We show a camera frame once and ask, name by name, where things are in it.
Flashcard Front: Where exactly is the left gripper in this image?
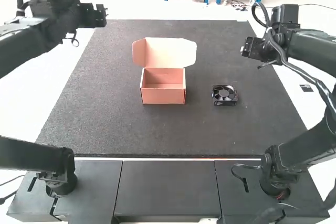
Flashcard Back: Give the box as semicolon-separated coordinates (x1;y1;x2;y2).
76;3;108;28

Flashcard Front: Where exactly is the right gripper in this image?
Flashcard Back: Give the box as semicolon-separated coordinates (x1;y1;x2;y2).
240;36;276;63

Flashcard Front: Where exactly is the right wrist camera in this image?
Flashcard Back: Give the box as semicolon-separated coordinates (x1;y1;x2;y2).
271;4;301;29

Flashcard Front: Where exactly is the cardboard box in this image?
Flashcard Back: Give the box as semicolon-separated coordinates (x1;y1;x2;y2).
132;37;197;105

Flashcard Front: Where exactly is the black square fan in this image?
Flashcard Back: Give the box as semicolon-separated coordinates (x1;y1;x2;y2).
211;84;240;107

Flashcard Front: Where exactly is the dark base panel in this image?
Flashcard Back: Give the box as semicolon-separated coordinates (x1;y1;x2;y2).
214;159;330;220
6;159;123;224
114;159;223;217

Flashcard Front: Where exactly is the black mat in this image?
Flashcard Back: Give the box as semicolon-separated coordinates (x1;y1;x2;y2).
35;19;308;159

